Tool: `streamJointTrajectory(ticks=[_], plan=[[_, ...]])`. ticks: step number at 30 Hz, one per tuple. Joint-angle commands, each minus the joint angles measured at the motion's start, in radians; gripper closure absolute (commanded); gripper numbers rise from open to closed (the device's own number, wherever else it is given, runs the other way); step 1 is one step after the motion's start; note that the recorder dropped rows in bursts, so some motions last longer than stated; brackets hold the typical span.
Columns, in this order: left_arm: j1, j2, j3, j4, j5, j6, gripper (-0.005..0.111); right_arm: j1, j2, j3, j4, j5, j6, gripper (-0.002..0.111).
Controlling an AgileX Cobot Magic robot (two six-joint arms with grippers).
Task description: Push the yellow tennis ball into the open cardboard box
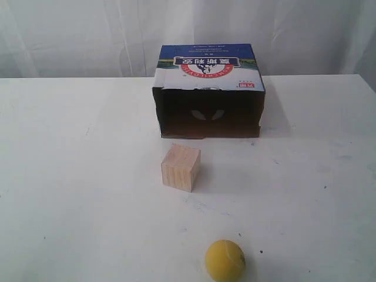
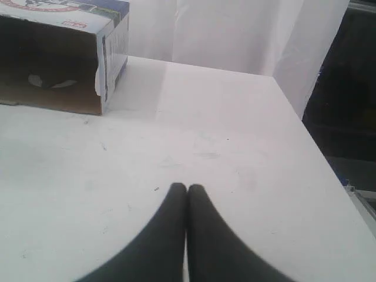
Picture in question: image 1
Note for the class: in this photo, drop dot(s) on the yellow tennis ball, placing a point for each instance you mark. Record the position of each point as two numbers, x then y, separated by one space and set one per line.
225 261

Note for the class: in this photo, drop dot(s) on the light wooden cube block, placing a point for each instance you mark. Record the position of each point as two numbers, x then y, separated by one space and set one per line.
180 167

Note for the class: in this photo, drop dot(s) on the blue white cardboard box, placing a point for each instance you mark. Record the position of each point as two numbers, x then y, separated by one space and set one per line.
210 91

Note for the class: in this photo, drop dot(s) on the white backdrop curtain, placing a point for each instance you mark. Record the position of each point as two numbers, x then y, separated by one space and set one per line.
123 38

